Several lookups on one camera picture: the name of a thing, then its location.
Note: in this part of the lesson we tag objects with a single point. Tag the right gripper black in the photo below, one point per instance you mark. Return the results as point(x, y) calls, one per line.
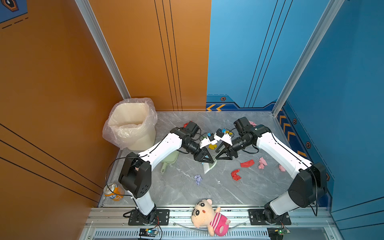
point(225, 150)

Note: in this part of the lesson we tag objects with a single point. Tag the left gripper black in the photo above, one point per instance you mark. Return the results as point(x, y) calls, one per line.
point(203, 152)

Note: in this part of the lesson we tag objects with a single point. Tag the green dustpan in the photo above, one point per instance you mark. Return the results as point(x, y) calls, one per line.
point(169, 160)

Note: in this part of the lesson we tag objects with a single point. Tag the green hand brush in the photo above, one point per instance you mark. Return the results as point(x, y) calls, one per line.
point(208, 166)

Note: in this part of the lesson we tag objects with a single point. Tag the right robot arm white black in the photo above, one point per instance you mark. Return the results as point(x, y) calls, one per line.
point(309, 179)

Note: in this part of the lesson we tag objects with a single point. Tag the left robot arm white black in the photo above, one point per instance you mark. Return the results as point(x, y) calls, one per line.
point(136, 173)

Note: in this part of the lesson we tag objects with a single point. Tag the yellow paper scrap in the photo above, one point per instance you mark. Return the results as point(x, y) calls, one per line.
point(212, 147)

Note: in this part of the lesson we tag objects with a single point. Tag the red paper scrap flat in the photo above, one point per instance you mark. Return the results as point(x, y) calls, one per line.
point(247, 164)

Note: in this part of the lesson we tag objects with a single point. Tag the purple paper scrap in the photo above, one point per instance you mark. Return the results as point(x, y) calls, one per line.
point(198, 179)

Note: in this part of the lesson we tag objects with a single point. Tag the red paper scrap crumpled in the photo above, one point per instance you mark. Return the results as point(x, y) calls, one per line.
point(235, 175)

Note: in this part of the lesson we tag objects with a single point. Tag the pink paper scrap right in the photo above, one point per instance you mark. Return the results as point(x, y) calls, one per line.
point(262, 163)

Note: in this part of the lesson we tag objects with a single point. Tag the pink paper scrap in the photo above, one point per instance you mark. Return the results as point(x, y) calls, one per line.
point(252, 123)
point(262, 163)

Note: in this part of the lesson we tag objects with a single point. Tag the pink paper scrap far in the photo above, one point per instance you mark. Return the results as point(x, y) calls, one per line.
point(252, 123)

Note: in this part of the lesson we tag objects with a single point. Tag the plush doll pink shirt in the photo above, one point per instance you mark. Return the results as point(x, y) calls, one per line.
point(204, 215)

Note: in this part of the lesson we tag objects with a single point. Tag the cream trash bin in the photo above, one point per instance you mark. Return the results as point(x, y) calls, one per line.
point(135, 129)

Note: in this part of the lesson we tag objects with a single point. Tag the clear plastic bin liner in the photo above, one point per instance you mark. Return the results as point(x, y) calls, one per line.
point(129, 123)

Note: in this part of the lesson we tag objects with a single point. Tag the left green circuit board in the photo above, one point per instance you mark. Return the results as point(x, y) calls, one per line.
point(147, 234)

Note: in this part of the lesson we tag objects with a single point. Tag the green circuit board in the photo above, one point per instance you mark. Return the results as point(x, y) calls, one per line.
point(147, 234)
point(278, 234)

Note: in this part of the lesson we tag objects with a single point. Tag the right green circuit board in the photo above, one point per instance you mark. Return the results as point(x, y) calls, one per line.
point(278, 234)

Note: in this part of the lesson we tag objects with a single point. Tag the pink scrap near wall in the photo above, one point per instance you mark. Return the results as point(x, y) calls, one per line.
point(282, 169)

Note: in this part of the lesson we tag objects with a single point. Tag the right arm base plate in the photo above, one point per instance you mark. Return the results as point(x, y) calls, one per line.
point(266, 217)

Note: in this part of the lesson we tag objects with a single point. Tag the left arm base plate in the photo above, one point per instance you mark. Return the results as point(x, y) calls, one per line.
point(157, 216)

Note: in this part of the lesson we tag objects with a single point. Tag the aluminium front rail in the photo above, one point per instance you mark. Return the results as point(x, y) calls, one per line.
point(112, 224)

